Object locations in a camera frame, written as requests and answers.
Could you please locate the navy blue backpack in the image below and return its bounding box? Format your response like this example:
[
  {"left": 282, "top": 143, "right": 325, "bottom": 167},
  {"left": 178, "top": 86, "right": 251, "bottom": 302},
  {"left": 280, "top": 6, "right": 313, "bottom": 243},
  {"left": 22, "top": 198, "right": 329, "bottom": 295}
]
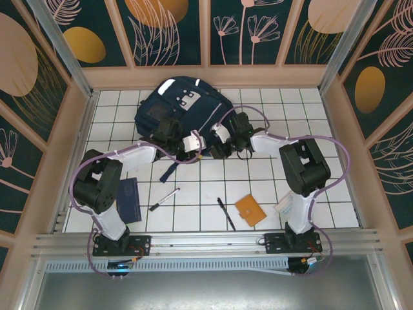
[{"left": 134, "top": 76, "right": 234, "bottom": 183}]

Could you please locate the tan leather wallet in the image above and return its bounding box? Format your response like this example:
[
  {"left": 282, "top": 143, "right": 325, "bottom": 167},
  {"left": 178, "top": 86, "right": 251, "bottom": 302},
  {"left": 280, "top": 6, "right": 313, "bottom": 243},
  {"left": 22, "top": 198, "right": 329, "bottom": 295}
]
[{"left": 234, "top": 193, "right": 268, "bottom": 227}]

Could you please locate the navy blue notebook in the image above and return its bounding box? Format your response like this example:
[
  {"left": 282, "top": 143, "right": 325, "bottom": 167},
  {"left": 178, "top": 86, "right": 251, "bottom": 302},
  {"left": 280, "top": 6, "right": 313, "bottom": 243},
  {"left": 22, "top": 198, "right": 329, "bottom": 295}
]
[{"left": 116, "top": 176, "right": 143, "bottom": 226}]

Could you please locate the black pen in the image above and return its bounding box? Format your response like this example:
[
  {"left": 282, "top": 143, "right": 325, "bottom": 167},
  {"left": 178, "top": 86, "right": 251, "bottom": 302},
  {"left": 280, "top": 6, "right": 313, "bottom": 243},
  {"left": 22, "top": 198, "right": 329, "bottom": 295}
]
[{"left": 216, "top": 197, "right": 236, "bottom": 232}]

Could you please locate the pen with pale barrel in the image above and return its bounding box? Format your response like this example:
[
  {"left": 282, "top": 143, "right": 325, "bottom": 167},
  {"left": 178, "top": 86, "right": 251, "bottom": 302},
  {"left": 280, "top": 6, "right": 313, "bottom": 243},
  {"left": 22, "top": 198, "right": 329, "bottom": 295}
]
[{"left": 148, "top": 187, "right": 181, "bottom": 212}]

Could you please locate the small controller board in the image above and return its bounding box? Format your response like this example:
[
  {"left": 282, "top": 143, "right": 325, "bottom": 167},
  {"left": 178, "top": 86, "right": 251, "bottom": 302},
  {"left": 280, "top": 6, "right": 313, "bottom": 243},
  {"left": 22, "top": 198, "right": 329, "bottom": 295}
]
[
  {"left": 107, "top": 260, "right": 136, "bottom": 271},
  {"left": 288, "top": 256, "right": 325, "bottom": 269}
]

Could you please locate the grey metal panel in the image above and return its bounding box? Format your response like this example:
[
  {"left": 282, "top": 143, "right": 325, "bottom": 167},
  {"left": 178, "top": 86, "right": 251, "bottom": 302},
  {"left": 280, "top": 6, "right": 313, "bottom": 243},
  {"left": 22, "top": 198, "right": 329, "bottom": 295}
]
[{"left": 19, "top": 271, "right": 398, "bottom": 310}]

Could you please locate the aluminium table side rail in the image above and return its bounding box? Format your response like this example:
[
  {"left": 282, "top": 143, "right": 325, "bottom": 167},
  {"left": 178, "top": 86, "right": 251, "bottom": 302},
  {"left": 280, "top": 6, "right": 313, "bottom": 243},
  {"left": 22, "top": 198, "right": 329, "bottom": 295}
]
[{"left": 48, "top": 92, "right": 99, "bottom": 234}]

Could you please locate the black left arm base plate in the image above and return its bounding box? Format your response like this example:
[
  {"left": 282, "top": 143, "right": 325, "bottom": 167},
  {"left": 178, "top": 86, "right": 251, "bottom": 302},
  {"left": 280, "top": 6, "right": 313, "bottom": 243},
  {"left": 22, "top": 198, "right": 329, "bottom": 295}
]
[{"left": 92, "top": 234, "right": 152, "bottom": 257}]

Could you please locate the long aluminium mounting rail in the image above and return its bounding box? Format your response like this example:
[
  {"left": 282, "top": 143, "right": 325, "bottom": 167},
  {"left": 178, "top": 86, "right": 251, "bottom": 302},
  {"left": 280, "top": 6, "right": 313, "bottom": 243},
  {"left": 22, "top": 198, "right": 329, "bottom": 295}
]
[{"left": 32, "top": 228, "right": 385, "bottom": 258}]

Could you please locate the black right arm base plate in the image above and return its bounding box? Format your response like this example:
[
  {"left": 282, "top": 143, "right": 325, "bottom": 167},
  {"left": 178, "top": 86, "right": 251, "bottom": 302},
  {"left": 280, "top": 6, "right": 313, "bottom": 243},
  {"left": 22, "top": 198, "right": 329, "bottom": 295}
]
[{"left": 263, "top": 232, "right": 323, "bottom": 254}]

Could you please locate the grey slotted cable duct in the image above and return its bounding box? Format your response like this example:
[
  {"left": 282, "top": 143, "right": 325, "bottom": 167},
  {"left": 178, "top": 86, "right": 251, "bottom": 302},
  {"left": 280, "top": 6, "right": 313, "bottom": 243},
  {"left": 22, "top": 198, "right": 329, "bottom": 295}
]
[{"left": 43, "top": 256, "right": 291, "bottom": 276}]

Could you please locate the aluminium frame post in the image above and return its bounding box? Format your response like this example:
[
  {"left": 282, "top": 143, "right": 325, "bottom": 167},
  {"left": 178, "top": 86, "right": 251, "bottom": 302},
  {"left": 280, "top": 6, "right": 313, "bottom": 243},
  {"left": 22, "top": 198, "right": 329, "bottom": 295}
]
[
  {"left": 317, "top": 0, "right": 378, "bottom": 93},
  {"left": 25, "top": 0, "right": 94, "bottom": 94}
]

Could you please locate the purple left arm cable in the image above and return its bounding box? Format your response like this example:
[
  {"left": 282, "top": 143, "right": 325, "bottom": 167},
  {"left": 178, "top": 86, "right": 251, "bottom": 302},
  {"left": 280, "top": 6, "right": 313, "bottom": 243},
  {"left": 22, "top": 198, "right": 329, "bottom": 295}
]
[{"left": 69, "top": 129, "right": 205, "bottom": 280}]

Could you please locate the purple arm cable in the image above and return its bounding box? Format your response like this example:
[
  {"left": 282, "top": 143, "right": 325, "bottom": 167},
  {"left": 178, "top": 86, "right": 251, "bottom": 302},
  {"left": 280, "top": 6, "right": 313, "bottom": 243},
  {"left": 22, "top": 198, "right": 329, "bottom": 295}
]
[
  {"left": 69, "top": 129, "right": 205, "bottom": 280},
  {"left": 216, "top": 105, "right": 352, "bottom": 278}
]

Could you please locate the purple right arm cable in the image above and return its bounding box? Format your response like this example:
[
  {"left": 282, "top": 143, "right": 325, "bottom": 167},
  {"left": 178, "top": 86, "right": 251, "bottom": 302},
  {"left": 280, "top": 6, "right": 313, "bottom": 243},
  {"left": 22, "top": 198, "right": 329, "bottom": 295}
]
[{"left": 216, "top": 105, "right": 352, "bottom": 278}]

